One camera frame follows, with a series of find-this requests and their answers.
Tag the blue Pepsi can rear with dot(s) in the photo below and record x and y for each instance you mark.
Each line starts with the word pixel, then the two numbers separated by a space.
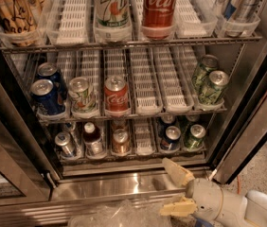
pixel 49 70

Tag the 7up bottle top shelf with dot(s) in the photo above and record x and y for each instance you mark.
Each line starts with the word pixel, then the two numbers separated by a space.
pixel 112 22

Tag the blue tape cross on floor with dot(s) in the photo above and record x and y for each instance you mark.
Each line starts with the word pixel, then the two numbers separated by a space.
pixel 202 223

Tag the copper can bottom shelf front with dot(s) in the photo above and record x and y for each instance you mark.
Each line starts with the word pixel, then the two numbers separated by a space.
pixel 121 142

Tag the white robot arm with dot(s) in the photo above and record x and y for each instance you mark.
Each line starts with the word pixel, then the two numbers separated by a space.
pixel 240 211

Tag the green can middle shelf front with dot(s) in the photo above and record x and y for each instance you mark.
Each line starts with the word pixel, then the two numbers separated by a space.
pixel 211 92

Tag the blue pepsi can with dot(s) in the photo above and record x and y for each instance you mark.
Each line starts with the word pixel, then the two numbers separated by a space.
pixel 49 70
pixel 46 96

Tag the fridge left glass door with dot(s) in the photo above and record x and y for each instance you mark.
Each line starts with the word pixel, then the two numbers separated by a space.
pixel 24 156

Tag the blue can bottom shelf rear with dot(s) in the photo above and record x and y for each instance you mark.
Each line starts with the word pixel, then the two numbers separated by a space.
pixel 164 122

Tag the red Coca-Cola can middle shelf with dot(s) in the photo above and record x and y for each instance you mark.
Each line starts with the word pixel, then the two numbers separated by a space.
pixel 116 94

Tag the green can bottom shelf front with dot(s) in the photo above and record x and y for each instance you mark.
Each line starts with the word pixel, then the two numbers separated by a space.
pixel 195 136

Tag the Coca-Cola bottle top shelf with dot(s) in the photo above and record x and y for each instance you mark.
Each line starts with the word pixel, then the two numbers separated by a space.
pixel 157 18

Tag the fridge right door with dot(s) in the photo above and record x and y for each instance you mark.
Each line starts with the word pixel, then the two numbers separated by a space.
pixel 241 131

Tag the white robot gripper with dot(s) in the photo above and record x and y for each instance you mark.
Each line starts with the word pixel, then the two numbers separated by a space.
pixel 205 195

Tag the blue Pepsi can front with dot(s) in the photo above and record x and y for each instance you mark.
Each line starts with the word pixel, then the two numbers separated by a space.
pixel 46 96

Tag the green can middle shelf rear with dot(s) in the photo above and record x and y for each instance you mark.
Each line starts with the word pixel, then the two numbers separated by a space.
pixel 205 66

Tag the green can shelf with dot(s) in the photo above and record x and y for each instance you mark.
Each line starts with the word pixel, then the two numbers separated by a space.
pixel 205 66
pixel 195 136
pixel 185 121
pixel 211 92

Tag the blue can bottom shelf front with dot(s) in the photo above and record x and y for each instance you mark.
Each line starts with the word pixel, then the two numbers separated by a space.
pixel 171 138

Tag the white 7up can middle shelf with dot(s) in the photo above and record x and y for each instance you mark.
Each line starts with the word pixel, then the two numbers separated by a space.
pixel 82 95

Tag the green can bottom shelf rear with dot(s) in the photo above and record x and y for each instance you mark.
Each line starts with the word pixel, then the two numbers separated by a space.
pixel 185 121

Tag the silver can bottom shelf rear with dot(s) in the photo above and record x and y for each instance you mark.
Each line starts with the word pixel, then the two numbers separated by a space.
pixel 71 131

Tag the silver can bottom shelf front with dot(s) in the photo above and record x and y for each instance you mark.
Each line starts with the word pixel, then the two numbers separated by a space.
pixel 68 148

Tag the dark bottle white cap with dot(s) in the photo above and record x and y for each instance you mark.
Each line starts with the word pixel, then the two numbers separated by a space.
pixel 92 140

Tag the stainless steel fridge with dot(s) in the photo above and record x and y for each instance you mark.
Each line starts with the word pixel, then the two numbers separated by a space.
pixel 158 75

